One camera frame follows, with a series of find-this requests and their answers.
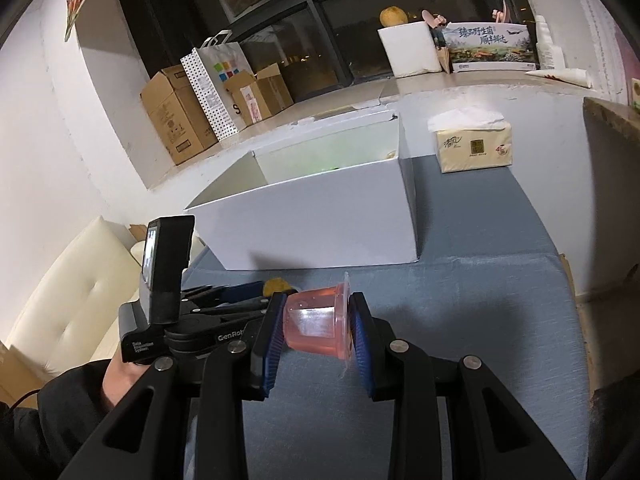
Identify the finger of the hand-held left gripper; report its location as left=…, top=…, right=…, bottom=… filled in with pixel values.
left=190, top=296, right=271, bottom=321
left=181, top=281, right=266, bottom=304

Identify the white cardboard box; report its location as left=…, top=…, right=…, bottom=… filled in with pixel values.
left=184, top=110, right=421, bottom=271

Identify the person's left hand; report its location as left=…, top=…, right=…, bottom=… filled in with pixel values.
left=102, top=358, right=152, bottom=406

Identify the flat cardboard sheet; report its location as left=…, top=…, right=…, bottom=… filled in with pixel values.
left=557, top=252, right=582, bottom=302

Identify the white polka dot bag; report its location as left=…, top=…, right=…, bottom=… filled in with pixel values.
left=180, top=49, right=240, bottom=142

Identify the tall brown cardboard box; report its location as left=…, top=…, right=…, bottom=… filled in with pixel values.
left=140, top=65, right=219, bottom=166

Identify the yellow jelly cup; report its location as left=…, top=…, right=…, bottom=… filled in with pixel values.
left=263, top=277, right=299, bottom=297

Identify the white bag with coloured squares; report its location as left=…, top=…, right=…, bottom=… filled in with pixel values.
left=195, top=30, right=256, bottom=131

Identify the cream leather sofa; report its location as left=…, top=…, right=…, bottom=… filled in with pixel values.
left=0, top=216, right=147, bottom=381

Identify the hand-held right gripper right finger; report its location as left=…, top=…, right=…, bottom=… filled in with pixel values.
left=349, top=291, right=576, bottom=480

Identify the dark glass window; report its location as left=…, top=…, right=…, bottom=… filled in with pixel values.
left=112, top=0, right=536, bottom=103

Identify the pink jelly cup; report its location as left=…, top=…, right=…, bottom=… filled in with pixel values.
left=282, top=272, right=353, bottom=376

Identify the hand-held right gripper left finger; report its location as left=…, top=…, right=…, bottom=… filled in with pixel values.
left=57, top=292, right=289, bottom=480

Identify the round yellow fruit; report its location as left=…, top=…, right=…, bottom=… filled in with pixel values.
left=379, top=6, right=408, bottom=28

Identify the white foam box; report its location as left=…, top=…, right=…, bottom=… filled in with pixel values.
left=377, top=21, right=445, bottom=79

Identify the person's left forearm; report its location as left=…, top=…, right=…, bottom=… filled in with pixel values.
left=0, top=360, right=123, bottom=480

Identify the grey table cloth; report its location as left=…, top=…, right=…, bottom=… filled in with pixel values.
left=182, top=152, right=591, bottom=480

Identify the landscape printed box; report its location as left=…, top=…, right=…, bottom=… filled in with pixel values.
left=442, top=21, right=538, bottom=73

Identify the yellow tissue pack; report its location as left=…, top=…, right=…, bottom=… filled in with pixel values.
left=427, top=108, right=514, bottom=174

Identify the white paper roll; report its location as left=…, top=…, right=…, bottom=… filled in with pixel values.
left=525, top=67, right=593, bottom=89

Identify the open brown cardboard box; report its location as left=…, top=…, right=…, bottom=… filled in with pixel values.
left=223, top=63, right=295, bottom=123

